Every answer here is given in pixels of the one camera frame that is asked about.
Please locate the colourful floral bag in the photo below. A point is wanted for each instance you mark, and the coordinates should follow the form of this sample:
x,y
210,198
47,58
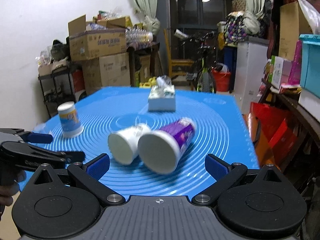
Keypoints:
x,y
234,31

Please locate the white pink product box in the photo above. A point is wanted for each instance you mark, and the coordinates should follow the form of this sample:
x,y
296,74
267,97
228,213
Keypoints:
x,y
280,71

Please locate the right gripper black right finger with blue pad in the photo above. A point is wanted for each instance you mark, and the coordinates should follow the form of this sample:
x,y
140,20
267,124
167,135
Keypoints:
x,y
226,176

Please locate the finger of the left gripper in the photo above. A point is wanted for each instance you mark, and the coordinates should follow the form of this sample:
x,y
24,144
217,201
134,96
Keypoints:
x,y
72,156
39,138

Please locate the tissue box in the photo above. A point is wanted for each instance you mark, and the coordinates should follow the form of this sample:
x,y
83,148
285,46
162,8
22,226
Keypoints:
x,y
162,96

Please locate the upper cardboard box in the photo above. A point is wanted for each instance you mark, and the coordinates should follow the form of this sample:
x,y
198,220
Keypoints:
x,y
88,40

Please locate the wooden chair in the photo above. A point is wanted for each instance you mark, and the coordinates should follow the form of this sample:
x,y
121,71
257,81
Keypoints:
x,y
176,67

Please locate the person's left hand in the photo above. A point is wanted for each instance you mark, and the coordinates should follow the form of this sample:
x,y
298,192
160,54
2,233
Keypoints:
x,y
10,186

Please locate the black metal shelf rack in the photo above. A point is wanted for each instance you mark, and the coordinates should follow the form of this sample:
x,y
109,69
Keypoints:
x,y
64,84

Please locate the pack of water bottles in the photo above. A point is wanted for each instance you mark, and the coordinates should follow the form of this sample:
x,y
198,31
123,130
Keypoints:
x,y
138,35

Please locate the lower cardboard box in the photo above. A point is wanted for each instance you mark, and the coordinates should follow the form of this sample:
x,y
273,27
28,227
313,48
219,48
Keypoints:
x,y
112,70

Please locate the bicycle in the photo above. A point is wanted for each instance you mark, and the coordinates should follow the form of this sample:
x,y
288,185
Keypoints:
x,y
200,73

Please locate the tall cardboard box right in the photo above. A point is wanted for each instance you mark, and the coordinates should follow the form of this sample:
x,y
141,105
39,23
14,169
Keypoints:
x,y
292,24

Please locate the red bucket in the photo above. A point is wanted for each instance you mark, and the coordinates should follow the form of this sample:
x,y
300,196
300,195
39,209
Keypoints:
x,y
222,80

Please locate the blue silicone mat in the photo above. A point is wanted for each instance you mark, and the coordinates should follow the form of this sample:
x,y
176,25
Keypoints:
x,y
220,130

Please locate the purple paper cup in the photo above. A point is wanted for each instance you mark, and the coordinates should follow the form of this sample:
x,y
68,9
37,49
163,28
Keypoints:
x,y
161,150

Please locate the blue white upside-down cup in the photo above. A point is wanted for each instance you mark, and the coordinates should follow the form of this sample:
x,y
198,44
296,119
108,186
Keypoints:
x,y
70,122

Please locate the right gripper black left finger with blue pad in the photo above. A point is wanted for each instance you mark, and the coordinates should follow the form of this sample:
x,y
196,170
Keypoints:
x,y
86,176

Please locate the red gift bag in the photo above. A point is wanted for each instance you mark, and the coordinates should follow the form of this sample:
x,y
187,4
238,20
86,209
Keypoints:
x,y
272,132

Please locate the white freezer cabinet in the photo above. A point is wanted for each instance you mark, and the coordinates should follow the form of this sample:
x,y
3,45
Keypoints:
x,y
250,64

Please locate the white paper cup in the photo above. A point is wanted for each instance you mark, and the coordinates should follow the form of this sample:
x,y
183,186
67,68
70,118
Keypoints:
x,y
123,144

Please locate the teal plastic storage bin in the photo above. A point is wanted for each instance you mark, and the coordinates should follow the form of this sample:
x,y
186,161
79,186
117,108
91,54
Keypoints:
x,y
310,71

